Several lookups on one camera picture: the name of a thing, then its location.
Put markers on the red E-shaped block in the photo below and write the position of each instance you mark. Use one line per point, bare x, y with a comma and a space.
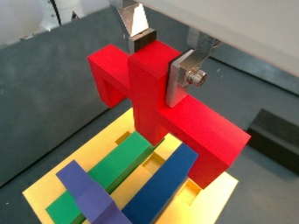
137, 77

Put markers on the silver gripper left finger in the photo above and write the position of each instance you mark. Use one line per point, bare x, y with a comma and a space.
131, 17

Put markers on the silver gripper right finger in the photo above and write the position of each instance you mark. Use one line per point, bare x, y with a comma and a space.
185, 70

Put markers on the purple E-shaped block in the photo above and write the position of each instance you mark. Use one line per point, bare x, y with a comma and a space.
91, 198

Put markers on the black U-shaped holder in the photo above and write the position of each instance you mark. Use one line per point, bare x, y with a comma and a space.
275, 138

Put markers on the blue long block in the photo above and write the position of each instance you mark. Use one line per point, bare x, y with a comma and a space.
155, 194

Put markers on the green long block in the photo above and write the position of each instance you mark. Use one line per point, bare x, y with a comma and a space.
109, 173

